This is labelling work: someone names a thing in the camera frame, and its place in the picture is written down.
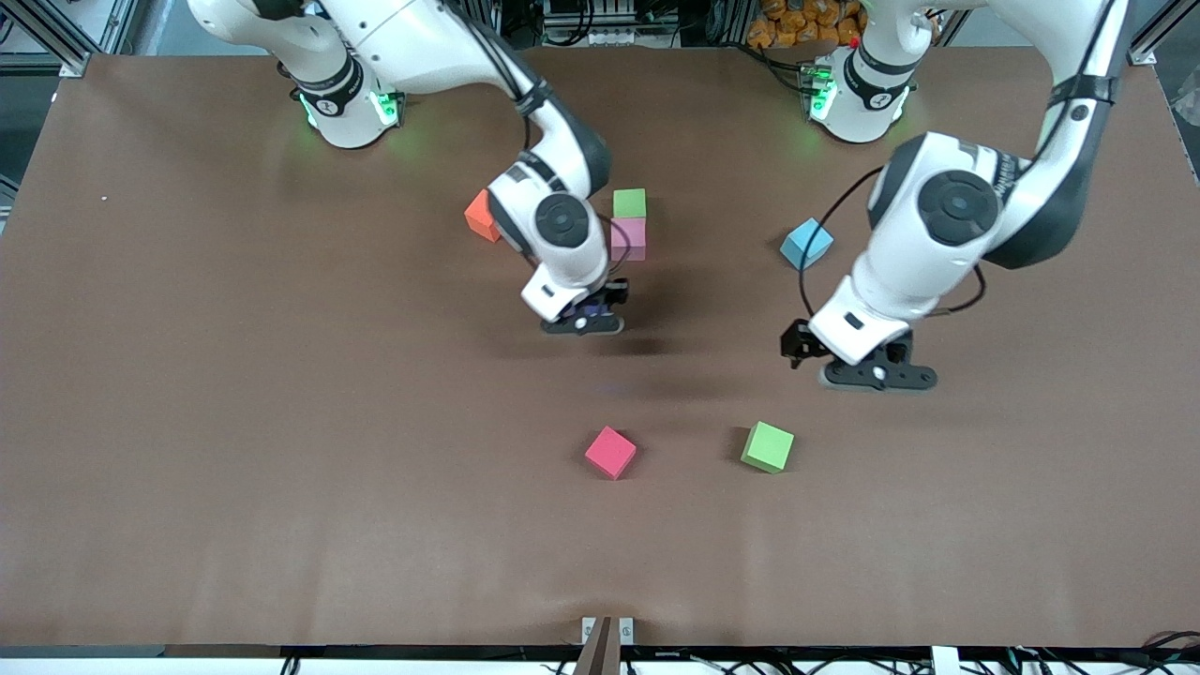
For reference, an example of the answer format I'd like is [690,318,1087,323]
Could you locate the brown table cover sheet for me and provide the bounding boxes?
[0,47,1200,650]

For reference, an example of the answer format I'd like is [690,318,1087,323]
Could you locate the light blue foam cube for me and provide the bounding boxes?
[780,217,834,273]

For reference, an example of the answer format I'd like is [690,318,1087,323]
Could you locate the pile of orange objects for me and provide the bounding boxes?
[747,0,868,50]

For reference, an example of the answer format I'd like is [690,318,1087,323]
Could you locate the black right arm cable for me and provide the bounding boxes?
[450,0,634,287]

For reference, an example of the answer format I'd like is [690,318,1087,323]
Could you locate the tangled black cables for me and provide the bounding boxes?
[1003,630,1200,675]

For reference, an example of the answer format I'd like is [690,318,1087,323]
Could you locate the orange foam cube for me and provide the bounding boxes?
[464,189,503,243]

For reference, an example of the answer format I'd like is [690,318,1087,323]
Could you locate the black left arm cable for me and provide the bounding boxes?
[797,0,1126,324]

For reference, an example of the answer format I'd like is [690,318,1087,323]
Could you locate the red foam cube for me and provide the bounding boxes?
[584,426,638,481]

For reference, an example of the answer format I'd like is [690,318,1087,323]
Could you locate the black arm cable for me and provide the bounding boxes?
[450,0,634,287]
[797,0,1126,324]

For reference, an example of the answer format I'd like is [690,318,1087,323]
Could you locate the grey metal rack unit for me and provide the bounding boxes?
[539,0,653,48]

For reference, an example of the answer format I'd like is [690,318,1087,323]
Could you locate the metal bracket with brown post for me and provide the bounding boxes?
[574,616,636,675]

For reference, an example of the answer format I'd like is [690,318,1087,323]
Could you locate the aluminium frame profile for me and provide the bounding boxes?
[1125,0,1200,67]
[0,0,142,78]

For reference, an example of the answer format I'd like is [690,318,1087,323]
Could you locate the pink foam cube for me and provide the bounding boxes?
[609,217,648,262]

